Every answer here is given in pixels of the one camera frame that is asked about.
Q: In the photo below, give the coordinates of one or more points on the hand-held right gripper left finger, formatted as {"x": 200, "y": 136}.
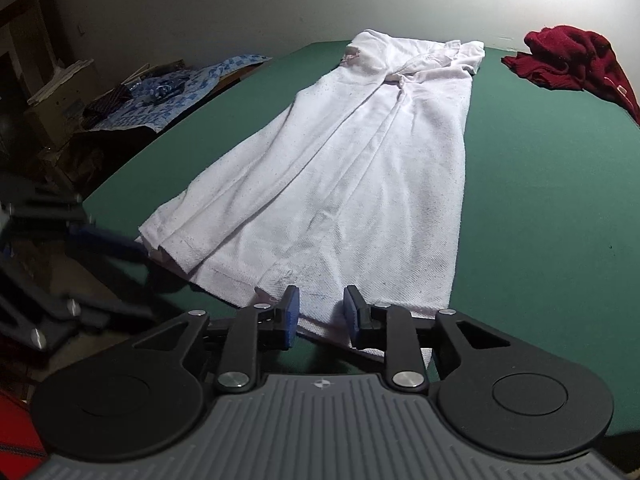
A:
{"x": 291, "y": 320}

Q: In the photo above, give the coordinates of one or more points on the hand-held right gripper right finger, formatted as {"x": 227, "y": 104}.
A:
{"x": 352, "y": 320}

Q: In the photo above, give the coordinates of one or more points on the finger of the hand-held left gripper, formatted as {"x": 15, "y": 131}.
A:
{"x": 60, "y": 310}
{"x": 97, "y": 234}

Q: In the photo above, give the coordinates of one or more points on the white shirt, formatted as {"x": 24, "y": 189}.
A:
{"x": 350, "y": 185}

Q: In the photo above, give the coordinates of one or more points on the bright red object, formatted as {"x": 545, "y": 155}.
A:
{"x": 17, "y": 420}

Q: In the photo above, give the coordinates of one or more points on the dark striped tie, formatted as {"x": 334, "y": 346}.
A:
{"x": 107, "y": 102}

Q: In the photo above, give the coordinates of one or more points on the cardboard box with papers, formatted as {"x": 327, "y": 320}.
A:
{"x": 65, "y": 95}

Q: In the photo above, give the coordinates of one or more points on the blue patterned cloth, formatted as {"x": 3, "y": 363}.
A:
{"x": 210, "y": 77}

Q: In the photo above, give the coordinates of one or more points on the wooden shelf unit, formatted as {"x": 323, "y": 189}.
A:
{"x": 30, "y": 35}

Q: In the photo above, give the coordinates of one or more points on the dark red sweater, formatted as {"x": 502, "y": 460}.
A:
{"x": 570, "y": 60}

